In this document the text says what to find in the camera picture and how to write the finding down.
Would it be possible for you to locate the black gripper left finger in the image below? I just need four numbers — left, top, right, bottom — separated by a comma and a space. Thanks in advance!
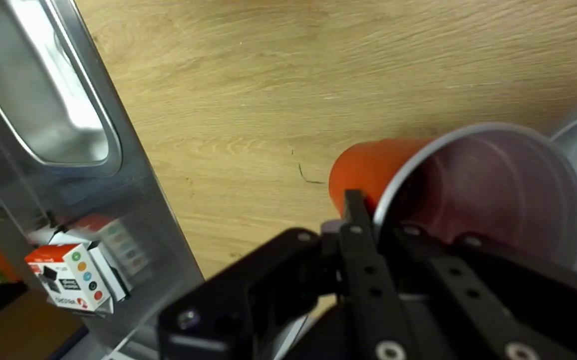
156, 188, 416, 360

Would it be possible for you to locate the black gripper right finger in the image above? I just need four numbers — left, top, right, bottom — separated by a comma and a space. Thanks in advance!
394, 222, 577, 360

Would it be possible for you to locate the red plastic cup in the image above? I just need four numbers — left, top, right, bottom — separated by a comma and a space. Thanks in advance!
328, 122, 577, 272

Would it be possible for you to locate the stainless steel sink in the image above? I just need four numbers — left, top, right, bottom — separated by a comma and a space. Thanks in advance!
0, 0, 208, 360

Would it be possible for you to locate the white orange cardboard box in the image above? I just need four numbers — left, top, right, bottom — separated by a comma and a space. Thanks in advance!
22, 239, 130, 316

